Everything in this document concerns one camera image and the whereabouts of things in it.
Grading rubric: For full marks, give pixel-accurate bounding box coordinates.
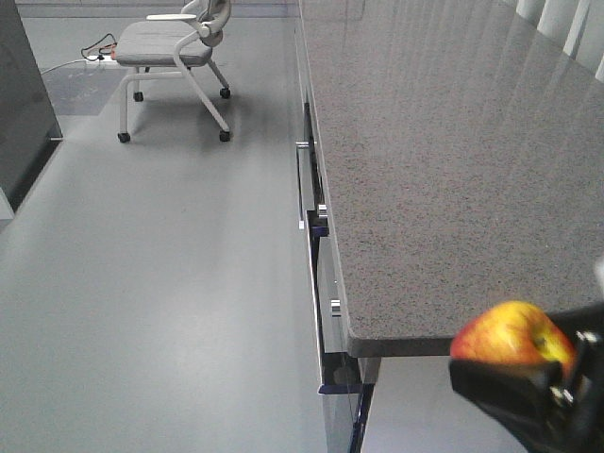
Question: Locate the dark grey fridge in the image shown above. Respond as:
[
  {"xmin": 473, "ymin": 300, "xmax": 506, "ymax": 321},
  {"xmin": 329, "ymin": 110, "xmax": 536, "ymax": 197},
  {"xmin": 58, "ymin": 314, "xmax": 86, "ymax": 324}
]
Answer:
[{"xmin": 1, "ymin": 1, "xmax": 62, "ymax": 210}]

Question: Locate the white power strip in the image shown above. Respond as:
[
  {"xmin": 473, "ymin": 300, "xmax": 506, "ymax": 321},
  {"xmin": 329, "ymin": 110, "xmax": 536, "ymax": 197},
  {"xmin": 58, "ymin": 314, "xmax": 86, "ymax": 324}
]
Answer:
[{"xmin": 86, "ymin": 55, "xmax": 117, "ymax": 64}]

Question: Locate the grey stone kitchen counter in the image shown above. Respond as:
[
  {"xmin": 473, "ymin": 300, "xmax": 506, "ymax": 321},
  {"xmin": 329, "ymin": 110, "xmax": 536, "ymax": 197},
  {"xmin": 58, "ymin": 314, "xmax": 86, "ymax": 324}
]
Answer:
[{"xmin": 300, "ymin": 1, "xmax": 603, "ymax": 452}]

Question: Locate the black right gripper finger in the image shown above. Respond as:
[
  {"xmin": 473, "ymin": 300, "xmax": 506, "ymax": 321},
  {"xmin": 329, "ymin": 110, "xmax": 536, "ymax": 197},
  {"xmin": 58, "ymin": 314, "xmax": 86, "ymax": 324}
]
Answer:
[
  {"xmin": 552, "ymin": 302, "xmax": 603, "ymax": 392},
  {"xmin": 449, "ymin": 359, "xmax": 603, "ymax": 452}
]

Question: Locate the grey white office chair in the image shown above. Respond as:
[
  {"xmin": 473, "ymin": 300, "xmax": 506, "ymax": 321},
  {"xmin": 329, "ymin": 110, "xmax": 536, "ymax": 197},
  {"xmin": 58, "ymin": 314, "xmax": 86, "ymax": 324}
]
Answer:
[{"xmin": 114, "ymin": 1, "xmax": 231, "ymax": 143}]

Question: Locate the chrome lower drawer handle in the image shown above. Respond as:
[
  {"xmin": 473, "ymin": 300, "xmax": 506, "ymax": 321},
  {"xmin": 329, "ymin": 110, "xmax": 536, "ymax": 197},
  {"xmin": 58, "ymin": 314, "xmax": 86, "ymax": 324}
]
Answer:
[{"xmin": 317, "ymin": 202, "xmax": 342, "ymax": 318}]

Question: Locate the black red cable bundle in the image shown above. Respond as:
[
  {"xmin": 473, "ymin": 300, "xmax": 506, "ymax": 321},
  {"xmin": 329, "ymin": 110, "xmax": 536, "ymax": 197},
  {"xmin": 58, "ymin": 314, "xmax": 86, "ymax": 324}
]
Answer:
[{"xmin": 80, "ymin": 32, "xmax": 118, "ymax": 59}]

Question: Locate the red yellow apple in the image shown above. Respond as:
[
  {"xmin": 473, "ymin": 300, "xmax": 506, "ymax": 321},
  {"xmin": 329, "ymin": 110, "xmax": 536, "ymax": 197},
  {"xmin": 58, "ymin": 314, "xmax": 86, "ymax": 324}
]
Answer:
[{"xmin": 450, "ymin": 300, "xmax": 576, "ymax": 377}]

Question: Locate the white floor cable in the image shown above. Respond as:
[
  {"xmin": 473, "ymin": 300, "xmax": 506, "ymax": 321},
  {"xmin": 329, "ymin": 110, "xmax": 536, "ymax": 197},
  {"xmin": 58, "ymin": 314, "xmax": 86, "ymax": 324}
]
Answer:
[{"xmin": 40, "ymin": 58, "xmax": 91, "ymax": 76}]

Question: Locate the chrome drawer handle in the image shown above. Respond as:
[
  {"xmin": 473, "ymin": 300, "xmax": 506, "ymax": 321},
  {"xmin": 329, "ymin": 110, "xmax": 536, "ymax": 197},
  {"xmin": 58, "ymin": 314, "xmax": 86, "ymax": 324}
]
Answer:
[
  {"xmin": 317, "ymin": 202, "xmax": 342, "ymax": 318},
  {"xmin": 295, "ymin": 141, "xmax": 315, "ymax": 230}
]

